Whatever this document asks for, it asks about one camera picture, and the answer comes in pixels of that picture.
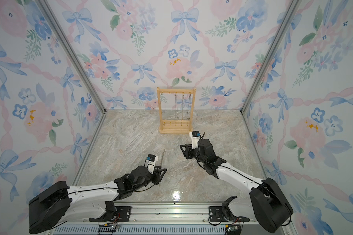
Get wooden jewelry display stand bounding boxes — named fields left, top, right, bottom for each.
left=157, top=87, right=196, bottom=134

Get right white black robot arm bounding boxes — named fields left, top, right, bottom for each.
left=180, top=137, right=293, bottom=233

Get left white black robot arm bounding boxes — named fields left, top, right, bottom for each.
left=28, top=165, right=167, bottom=234

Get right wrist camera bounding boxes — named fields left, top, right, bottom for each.
left=189, top=131, right=201, bottom=149

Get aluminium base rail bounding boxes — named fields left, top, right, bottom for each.
left=44, top=201, right=296, bottom=235

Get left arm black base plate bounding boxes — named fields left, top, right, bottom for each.
left=89, top=206, right=132, bottom=222

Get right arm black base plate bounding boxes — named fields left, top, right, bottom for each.
left=208, top=206, right=250, bottom=226

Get left aluminium corner post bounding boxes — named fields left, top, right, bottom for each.
left=35, top=0, right=106, bottom=114

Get aluminium corner post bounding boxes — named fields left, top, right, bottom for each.
left=241, top=0, right=300, bottom=115
left=35, top=0, right=106, bottom=114

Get right aluminium corner post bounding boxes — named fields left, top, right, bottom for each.
left=241, top=0, right=300, bottom=115

